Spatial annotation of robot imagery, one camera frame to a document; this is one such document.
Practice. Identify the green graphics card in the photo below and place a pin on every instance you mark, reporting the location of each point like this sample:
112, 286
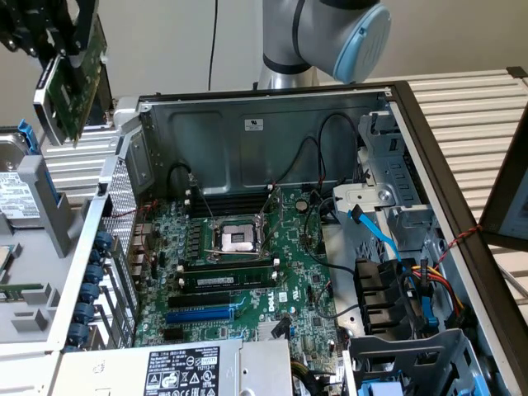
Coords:
74, 95

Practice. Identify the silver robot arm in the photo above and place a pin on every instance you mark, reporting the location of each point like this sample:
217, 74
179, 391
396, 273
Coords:
313, 37

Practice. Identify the blue plastic disk carrier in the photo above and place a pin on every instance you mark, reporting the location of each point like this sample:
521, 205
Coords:
31, 136

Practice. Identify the silver hard disk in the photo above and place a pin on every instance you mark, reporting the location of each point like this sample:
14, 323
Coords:
12, 185

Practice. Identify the grey metal PC case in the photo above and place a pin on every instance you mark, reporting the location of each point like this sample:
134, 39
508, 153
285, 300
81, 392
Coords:
206, 136

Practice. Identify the grey parts rack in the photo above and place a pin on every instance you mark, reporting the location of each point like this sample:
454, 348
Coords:
45, 198

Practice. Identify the white case sticker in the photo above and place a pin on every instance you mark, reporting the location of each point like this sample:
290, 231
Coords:
254, 125

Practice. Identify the thin metal locking lever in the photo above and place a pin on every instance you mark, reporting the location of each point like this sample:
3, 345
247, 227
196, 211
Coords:
235, 251
202, 198

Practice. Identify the silver rear port block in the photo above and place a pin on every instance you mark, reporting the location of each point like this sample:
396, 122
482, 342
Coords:
140, 253
141, 231
138, 272

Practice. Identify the blue slot latch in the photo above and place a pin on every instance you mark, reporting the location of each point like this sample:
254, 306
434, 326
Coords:
79, 334
105, 241
89, 293
94, 274
85, 313
95, 257

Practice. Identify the CPU chip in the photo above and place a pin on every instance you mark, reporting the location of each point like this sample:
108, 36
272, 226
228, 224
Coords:
8, 264

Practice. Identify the CPU socket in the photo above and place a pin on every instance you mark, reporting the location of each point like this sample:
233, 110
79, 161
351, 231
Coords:
237, 239

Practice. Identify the metal socket cover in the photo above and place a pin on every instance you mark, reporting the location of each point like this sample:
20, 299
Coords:
274, 206

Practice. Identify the green RAM stick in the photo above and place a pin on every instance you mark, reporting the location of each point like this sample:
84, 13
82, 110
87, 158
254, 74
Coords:
20, 288

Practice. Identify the round coin battery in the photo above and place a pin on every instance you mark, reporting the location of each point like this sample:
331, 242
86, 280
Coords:
302, 205

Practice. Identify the long black expansion slot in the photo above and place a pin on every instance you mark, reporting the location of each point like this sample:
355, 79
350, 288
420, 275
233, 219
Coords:
198, 301

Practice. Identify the blue expansion slot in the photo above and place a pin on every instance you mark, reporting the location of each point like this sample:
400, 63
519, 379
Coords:
198, 317

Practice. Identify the short black expansion slot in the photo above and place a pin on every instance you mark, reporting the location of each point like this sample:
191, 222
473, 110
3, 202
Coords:
173, 334

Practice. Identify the green motherboard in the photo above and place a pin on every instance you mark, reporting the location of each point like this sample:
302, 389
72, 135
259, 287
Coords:
297, 268

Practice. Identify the grey power supply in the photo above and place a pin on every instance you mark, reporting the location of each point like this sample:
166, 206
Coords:
123, 371

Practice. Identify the metal disk bay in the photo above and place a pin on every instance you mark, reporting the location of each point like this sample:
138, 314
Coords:
396, 173

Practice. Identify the silver chipset heatsink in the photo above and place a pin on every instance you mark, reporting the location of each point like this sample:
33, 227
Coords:
266, 330

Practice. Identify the black plastic air shroud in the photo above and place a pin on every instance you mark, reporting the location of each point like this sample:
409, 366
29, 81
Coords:
375, 297

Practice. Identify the blue plastic lever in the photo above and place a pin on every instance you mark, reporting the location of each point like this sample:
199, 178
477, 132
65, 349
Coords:
430, 322

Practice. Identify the dark framed panel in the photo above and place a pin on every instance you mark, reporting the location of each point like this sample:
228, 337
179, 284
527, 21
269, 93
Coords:
507, 194

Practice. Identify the metal drive cage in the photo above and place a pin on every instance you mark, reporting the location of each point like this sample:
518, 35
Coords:
412, 354

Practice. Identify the silver disk bay bracket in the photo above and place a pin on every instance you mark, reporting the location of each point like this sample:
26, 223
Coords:
363, 198

